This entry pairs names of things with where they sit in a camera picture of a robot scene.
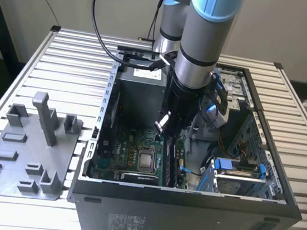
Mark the grey power supply unit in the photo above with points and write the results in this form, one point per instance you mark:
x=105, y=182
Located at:
x=138, y=99

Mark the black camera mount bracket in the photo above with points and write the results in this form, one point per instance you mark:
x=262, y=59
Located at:
x=223, y=95

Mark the grey hard disk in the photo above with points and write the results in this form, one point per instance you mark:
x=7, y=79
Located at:
x=234, y=186

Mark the grey metal drive cage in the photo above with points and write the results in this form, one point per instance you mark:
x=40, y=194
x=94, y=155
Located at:
x=234, y=104

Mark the blue disk carrier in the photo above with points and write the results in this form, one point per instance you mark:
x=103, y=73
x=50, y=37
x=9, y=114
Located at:
x=224, y=164

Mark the black open PC case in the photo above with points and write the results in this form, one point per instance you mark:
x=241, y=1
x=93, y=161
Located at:
x=157, y=219

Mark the silver CPU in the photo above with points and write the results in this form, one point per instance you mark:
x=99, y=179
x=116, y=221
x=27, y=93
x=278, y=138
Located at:
x=145, y=160

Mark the grey plastic parts rack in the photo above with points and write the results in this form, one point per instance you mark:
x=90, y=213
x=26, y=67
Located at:
x=30, y=156

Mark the black RAM slot bank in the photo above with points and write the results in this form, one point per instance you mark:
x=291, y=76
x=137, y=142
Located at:
x=179, y=163

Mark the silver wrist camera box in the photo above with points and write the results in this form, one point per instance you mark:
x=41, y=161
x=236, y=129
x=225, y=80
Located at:
x=216, y=115

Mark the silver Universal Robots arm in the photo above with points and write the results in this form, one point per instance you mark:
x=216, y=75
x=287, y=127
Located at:
x=204, y=42

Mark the green motherboard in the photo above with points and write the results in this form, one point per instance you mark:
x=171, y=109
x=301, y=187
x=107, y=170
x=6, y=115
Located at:
x=126, y=142

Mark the black CPU socket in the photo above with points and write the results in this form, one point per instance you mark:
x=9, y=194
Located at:
x=147, y=149

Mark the small silver wrist camera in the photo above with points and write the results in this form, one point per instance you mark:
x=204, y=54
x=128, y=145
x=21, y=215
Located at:
x=161, y=123

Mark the grey metal disk bay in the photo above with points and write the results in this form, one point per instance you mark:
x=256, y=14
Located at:
x=273, y=188

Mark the black box behind table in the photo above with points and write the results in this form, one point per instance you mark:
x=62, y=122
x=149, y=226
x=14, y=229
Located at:
x=302, y=91

